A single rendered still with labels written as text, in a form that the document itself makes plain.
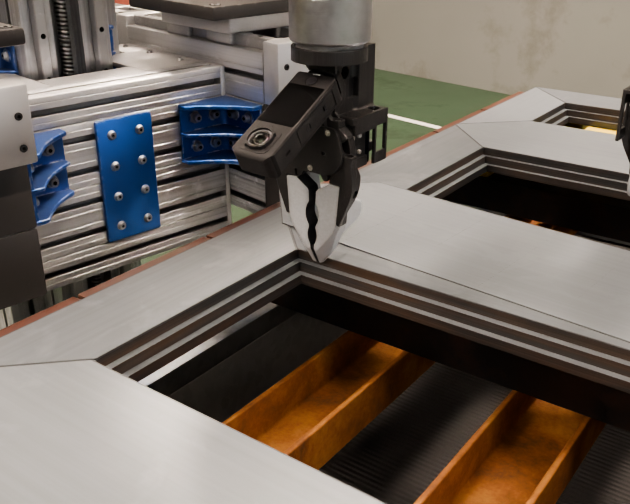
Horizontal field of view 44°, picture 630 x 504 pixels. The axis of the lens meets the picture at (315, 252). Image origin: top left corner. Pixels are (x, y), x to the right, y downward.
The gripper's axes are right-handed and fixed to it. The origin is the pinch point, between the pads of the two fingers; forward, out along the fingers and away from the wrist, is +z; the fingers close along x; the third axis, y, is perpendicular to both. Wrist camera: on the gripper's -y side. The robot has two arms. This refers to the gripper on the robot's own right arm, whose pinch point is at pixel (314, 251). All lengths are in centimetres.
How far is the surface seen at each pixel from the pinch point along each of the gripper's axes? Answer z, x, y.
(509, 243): 0.7, -14.2, 15.1
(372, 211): 0.6, 2.2, 14.2
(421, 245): 0.7, -7.0, 9.2
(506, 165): 2.4, -1.1, 44.9
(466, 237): 0.7, -9.9, 13.9
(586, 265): 0.6, -22.5, 14.6
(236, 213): 85, 159, 163
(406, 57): 71, 242, 444
